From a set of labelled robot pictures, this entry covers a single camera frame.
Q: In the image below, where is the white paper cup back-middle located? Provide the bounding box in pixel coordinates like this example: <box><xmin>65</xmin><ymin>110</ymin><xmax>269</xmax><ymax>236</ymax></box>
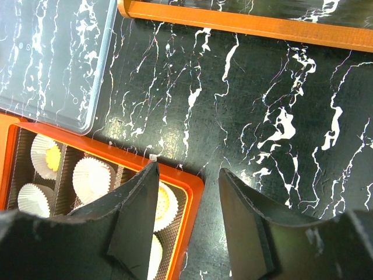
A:
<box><xmin>72</xmin><ymin>157</ymin><xmax>116</xmax><ymax>205</ymax></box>

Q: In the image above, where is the orange compartment cookie box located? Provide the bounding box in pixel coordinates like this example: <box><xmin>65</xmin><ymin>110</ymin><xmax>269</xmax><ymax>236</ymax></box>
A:
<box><xmin>1</xmin><ymin>115</ymin><xmax>204</xmax><ymax>279</ymax></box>

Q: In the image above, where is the clear plastic tray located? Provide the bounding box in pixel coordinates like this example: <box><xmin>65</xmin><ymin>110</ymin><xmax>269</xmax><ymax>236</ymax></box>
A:
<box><xmin>1</xmin><ymin>0</ymin><xmax>117</xmax><ymax>135</ymax></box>

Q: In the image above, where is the white paper cup front-left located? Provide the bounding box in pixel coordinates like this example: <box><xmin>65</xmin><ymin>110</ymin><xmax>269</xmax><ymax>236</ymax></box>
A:
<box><xmin>17</xmin><ymin>183</ymin><xmax>54</xmax><ymax>218</ymax></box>

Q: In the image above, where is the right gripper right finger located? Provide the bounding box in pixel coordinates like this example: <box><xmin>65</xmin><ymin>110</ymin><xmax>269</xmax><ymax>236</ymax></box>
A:
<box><xmin>219</xmin><ymin>168</ymin><xmax>350</xmax><ymax>279</ymax></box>

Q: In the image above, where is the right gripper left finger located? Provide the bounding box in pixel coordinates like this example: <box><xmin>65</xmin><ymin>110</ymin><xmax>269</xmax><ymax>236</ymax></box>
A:
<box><xmin>67</xmin><ymin>162</ymin><xmax>160</xmax><ymax>279</ymax></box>

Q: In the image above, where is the white paper cup back-right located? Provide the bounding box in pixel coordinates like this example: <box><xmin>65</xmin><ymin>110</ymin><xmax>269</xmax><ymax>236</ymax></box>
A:
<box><xmin>153</xmin><ymin>181</ymin><xmax>178</xmax><ymax>232</ymax></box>

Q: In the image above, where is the wooden dish rack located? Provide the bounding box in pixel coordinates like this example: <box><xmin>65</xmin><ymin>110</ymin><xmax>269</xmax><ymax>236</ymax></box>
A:
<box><xmin>117</xmin><ymin>1</ymin><xmax>372</xmax><ymax>53</ymax></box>

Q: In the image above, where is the orange box lid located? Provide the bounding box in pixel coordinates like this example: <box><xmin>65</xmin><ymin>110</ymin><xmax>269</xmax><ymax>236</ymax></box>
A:
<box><xmin>1</xmin><ymin>113</ymin><xmax>27</xmax><ymax>189</ymax></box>

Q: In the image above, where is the white paper cup front-right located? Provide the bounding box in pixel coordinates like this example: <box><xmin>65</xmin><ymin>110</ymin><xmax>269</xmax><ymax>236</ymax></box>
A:
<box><xmin>147</xmin><ymin>234</ymin><xmax>163</xmax><ymax>280</ymax></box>

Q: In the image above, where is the white paper cup back-left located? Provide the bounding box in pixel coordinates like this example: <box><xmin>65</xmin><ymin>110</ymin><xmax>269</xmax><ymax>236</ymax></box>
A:
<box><xmin>30</xmin><ymin>134</ymin><xmax>62</xmax><ymax>180</ymax></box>

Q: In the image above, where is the yellow round cookie top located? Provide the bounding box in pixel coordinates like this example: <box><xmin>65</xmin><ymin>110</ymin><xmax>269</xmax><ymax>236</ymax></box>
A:
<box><xmin>155</xmin><ymin>187</ymin><xmax>170</xmax><ymax>220</ymax></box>

